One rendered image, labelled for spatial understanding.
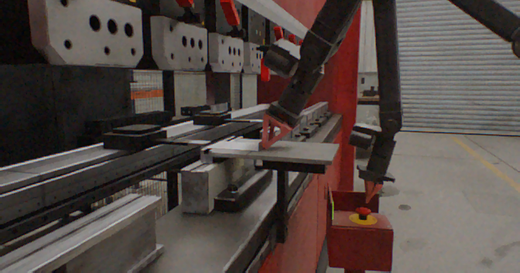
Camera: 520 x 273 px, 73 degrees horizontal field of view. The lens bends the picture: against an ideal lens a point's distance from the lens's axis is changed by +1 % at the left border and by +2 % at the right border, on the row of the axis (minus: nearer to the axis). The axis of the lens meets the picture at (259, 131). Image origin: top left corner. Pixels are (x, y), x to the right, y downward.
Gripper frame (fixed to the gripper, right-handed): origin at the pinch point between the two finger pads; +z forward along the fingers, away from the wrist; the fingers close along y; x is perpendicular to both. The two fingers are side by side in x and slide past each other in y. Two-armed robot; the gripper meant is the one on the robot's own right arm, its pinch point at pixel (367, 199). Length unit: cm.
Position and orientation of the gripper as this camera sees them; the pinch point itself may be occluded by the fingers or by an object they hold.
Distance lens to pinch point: 110.8
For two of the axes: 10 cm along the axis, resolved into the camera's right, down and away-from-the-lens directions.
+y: -9.6, -2.6, 1.0
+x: -1.4, 1.6, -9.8
